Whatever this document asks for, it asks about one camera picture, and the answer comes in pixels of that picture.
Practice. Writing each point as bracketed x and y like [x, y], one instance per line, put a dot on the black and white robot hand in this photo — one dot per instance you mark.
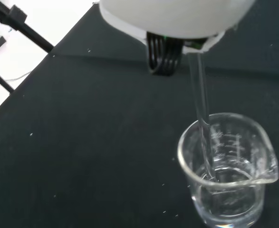
[172, 16]

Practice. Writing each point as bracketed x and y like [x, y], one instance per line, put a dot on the black bench cloth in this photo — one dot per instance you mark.
[94, 142]

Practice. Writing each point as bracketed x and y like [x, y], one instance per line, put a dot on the black tripod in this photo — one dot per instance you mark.
[22, 26]

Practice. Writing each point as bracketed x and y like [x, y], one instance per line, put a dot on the glass beaker with water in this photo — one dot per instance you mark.
[227, 190]

